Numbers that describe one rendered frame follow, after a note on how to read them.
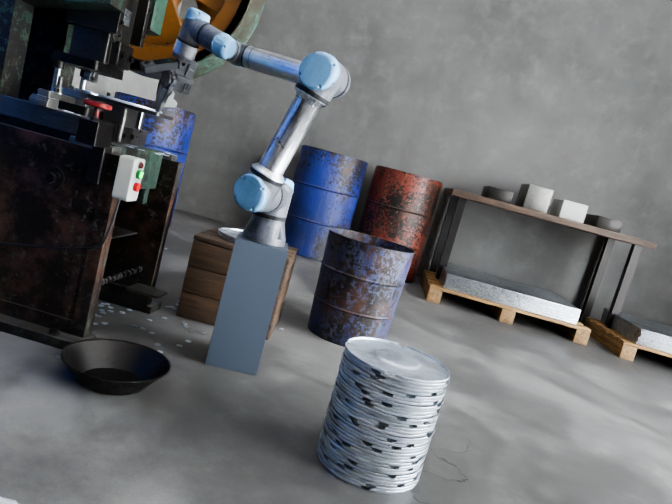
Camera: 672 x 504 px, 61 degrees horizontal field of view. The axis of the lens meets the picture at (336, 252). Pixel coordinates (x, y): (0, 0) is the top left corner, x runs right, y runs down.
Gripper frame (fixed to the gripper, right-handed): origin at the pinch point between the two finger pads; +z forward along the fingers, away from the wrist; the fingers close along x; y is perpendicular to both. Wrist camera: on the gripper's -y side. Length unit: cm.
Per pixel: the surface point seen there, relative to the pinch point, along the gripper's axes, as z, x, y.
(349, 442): 31, -123, 21
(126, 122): 8.7, 2.3, -7.1
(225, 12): -35, 33, 28
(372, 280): 35, -42, 100
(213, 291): 62, -20, 41
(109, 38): -13.8, 14.5, -16.8
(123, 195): 19.6, -31.4, -14.6
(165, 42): -13.0, 45.8, 14.9
